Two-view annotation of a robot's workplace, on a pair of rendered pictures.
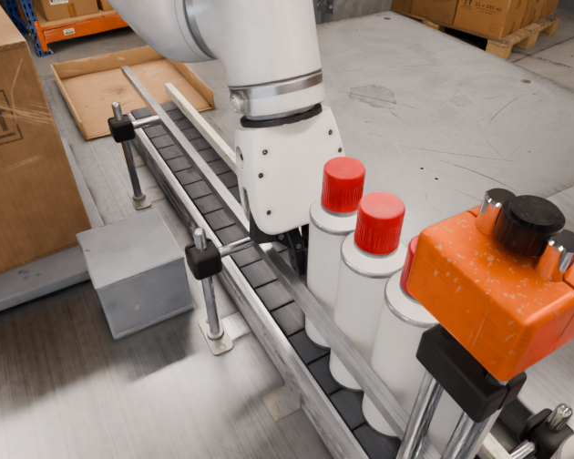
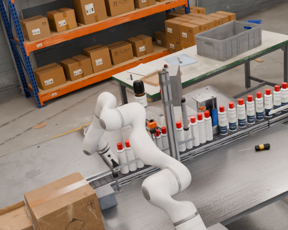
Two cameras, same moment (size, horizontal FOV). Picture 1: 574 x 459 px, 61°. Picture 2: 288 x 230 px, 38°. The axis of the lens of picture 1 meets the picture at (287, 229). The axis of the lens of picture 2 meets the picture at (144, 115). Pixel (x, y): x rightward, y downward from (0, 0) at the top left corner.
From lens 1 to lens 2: 233 cm
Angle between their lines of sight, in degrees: 67
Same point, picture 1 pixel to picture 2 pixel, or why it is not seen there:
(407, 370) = not seen: hidden behind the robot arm
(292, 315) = (121, 175)
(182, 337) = (118, 196)
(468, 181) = (82, 160)
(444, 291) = (152, 125)
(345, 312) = (132, 156)
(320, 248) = (124, 154)
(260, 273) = (110, 180)
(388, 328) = not seen: hidden behind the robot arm
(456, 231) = (150, 123)
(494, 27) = not seen: outside the picture
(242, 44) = (104, 141)
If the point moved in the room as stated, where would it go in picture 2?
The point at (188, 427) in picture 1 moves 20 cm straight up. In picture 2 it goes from (137, 191) to (131, 163)
